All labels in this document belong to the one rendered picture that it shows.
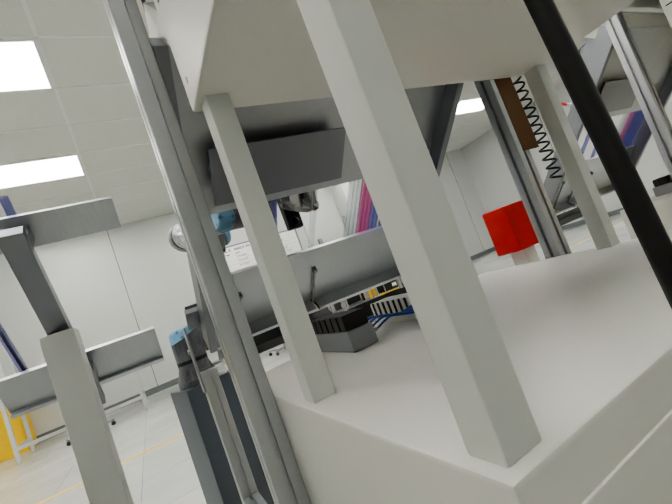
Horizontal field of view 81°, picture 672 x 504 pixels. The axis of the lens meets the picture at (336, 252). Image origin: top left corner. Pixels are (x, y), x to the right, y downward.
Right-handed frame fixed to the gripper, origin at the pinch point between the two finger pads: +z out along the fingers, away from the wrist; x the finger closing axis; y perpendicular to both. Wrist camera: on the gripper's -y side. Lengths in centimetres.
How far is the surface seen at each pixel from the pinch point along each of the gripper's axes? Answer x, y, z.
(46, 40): -46, 63, -284
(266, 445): -35, -13, 47
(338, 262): 8.5, -18.9, -2.9
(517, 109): 30, 23, 35
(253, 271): -17.6, -12.3, -1.2
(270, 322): -14.6, -30.2, -3.3
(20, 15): -55, 76, -265
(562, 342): -14, 9, 71
